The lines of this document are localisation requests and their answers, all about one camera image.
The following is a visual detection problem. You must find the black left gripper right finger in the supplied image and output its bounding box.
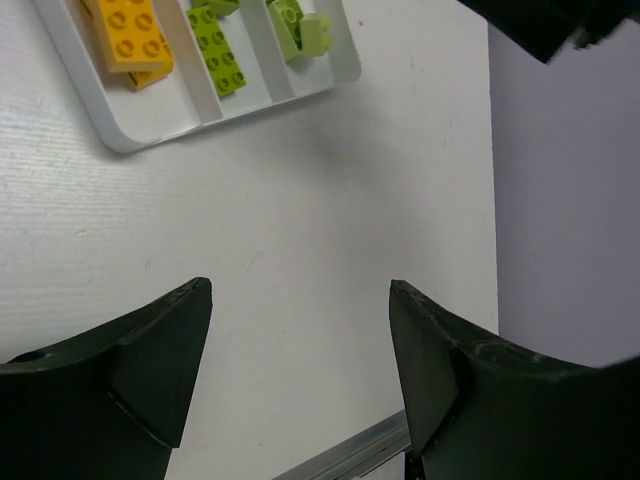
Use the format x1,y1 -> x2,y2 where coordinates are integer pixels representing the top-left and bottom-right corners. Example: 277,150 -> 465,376
389,280 -> 639,479

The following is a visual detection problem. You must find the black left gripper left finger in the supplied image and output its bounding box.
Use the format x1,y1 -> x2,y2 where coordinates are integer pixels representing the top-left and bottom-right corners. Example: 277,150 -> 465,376
1,277 -> 213,479

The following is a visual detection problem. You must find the yellow 2x4 lego brick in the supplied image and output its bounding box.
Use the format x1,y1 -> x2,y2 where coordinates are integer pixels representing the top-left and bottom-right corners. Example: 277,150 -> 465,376
80,0 -> 173,73

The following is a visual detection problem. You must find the green 2x4 lego brick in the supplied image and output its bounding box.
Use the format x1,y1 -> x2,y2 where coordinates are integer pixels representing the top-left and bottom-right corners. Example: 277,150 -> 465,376
186,6 -> 246,97

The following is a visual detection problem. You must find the aluminium table frame rail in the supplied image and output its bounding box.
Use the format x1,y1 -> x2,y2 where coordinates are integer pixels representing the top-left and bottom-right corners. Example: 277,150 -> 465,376
274,410 -> 411,480

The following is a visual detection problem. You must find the yellow sloped printed lego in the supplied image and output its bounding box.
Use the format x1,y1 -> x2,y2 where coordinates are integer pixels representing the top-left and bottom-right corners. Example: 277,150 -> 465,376
126,61 -> 174,91

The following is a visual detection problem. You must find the green 2x2 lego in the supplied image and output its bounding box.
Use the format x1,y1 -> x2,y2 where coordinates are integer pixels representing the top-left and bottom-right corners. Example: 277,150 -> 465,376
300,13 -> 332,57

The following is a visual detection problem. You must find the green 2x2 lego upturned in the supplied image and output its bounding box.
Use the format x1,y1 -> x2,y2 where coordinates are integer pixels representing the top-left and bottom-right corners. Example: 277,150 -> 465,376
191,0 -> 240,18

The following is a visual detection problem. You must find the white three-compartment tray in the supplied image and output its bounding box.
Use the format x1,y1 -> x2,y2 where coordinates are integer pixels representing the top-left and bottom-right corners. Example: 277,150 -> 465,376
36,1 -> 361,153

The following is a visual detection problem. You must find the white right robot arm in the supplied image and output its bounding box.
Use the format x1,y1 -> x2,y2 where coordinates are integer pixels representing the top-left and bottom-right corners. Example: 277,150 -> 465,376
460,0 -> 639,64

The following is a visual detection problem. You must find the green 2x4 lego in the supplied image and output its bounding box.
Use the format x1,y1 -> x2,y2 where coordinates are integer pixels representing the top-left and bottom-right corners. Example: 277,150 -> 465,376
267,0 -> 303,62

